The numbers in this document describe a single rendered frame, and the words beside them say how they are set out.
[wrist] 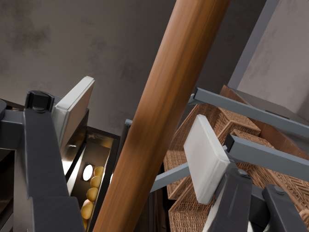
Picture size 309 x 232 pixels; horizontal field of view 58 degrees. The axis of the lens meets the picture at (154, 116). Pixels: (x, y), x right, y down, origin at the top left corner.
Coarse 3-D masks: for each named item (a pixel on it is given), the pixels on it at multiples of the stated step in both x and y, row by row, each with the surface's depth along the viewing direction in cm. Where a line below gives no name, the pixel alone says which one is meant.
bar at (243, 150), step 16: (192, 96) 109; (208, 96) 108; (240, 112) 111; (256, 112) 111; (128, 128) 108; (288, 128) 114; (304, 128) 114; (224, 144) 66; (240, 144) 62; (256, 144) 65; (240, 160) 66; (256, 160) 64; (272, 160) 64; (288, 160) 64; (304, 160) 67; (112, 176) 75; (160, 176) 67; (176, 176) 66; (304, 176) 65
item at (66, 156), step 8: (88, 112) 174; (80, 128) 156; (72, 136) 136; (80, 136) 161; (72, 144) 140; (80, 144) 167; (64, 152) 125; (72, 152) 144; (64, 160) 128; (72, 160) 149; (64, 168) 132; (8, 224) 76
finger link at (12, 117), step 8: (56, 96) 17; (56, 104) 16; (8, 112) 13; (16, 112) 13; (0, 120) 12; (8, 120) 12; (16, 120) 13; (0, 128) 12; (8, 128) 12; (16, 128) 12; (0, 136) 12; (8, 136) 12; (16, 136) 13; (0, 144) 12; (8, 144) 13; (16, 144) 13
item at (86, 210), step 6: (96, 168) 175; (102, 168) 175; (96, 174) 172; (102, 174) 172; (96, 180) 161; (96, 186) 159; (90, 192) 149; (96, 192) 150; (90, 198) 147; (84, 204) 154; (90, 204) 140; (84, 210) 137; (90, 210) 137; (84, 216) 136; (84, 222) 141
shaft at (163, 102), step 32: (192, 0) 15; (224, 0) 15; (192, 32) 16; (160, 64) 17; (192, 64) 16; (160, 96) 17; (160, 128) 18; (128, 160) 19; (160, 160) 19; (128, 192) 19; (96, 224) 21; (128, 224) 20
